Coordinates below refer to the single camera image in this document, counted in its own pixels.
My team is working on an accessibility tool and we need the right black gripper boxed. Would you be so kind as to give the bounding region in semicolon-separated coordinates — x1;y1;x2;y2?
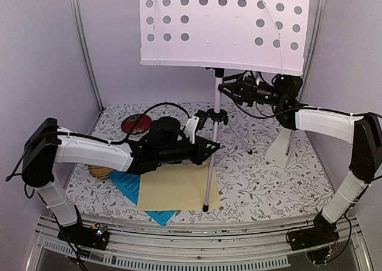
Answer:
218;73;286;107

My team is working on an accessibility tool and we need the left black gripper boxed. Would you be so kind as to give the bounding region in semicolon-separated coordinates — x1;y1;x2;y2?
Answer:
156;135;220;165

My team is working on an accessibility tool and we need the yellow sheet music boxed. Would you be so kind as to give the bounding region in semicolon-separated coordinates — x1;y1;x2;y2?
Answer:
137;162;209;211

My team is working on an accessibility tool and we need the silver tripod music stand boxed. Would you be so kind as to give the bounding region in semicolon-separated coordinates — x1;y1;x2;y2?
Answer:
138;0;313;213

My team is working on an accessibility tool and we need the white metronome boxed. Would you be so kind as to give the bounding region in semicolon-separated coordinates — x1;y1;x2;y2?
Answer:
264;128;295;169

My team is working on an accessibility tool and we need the blue paper sheet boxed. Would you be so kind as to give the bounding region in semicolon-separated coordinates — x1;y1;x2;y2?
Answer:
109;171;175;226

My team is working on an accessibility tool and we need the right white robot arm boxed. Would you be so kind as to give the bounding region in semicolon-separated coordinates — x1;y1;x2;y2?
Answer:
218;73;381;245

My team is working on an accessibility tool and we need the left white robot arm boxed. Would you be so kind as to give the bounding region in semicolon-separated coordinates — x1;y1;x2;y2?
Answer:
21;116;220;244

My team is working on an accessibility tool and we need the floral table mat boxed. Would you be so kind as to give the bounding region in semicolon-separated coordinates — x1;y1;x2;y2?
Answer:
66;103;334;224

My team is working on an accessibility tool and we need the red floral plate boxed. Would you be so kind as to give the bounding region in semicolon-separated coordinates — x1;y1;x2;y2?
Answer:
121;114;152;135

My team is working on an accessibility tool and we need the woven bamboo tray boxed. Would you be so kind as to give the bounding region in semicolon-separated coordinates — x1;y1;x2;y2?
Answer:
88;165;113;179

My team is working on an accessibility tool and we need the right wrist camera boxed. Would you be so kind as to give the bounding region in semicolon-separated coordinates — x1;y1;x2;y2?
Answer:
248;71;261;86

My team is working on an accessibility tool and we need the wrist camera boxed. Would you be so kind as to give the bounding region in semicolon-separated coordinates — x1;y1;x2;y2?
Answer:
183;110;208;144
248;71;261;86

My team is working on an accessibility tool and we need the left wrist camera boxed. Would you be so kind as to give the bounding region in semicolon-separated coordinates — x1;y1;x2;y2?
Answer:
183;110;208;144

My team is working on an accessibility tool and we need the front aluminium rail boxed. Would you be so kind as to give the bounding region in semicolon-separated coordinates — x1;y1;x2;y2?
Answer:
25;214;374;271

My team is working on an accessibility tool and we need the right aluminium frame post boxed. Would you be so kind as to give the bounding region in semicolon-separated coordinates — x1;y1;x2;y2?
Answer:
298;0;326;101

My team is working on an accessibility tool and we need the aluminium frame post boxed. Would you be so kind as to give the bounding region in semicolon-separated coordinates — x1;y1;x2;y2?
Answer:
67;0;104;113
298;0;326;101

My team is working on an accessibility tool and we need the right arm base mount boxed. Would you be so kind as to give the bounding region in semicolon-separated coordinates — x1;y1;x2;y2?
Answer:
285;213;352;266

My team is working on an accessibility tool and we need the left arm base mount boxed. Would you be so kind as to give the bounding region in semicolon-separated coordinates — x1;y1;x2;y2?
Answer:
58;219;110;251

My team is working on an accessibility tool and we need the left aluminium frame post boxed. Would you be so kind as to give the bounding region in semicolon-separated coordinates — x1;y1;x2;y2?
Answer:
67;0;104;113

